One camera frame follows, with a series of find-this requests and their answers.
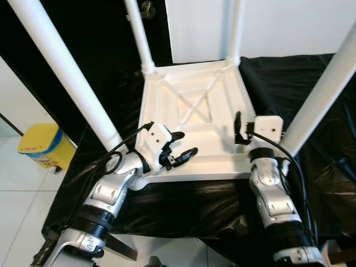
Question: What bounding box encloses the white plastic table top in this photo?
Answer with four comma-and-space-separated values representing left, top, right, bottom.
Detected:
125, 58, 290, 192

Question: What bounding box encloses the dark robot left leg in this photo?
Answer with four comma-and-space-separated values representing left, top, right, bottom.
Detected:
147, 256, 167, 267

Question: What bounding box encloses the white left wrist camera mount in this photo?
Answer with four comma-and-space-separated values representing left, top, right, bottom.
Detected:
136, 123, 172, 167

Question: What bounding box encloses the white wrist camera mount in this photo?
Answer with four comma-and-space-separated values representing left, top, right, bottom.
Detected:
248, 115, 284, 151
136, 123, 172, 167

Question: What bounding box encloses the black door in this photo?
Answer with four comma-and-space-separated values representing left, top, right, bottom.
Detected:
0, 0, 173, 145

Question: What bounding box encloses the metal door handle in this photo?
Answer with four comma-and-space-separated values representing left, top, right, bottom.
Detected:
127, 1, 156, 22

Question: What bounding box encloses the black plastic table cover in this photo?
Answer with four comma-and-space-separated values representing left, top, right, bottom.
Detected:
42, 53, 356, 262

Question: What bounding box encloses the yellow box with blue band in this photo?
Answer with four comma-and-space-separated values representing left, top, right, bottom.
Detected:
18, 123, 77, 170

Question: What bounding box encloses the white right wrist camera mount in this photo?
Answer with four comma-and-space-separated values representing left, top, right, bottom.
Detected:
248, 115, 284, 151

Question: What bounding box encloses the white plastic table leg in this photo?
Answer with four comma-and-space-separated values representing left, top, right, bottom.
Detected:
225, 0, 246, 66
281, 25, 356, 159
123, 0, 156, 73
8, 0, 124, 152

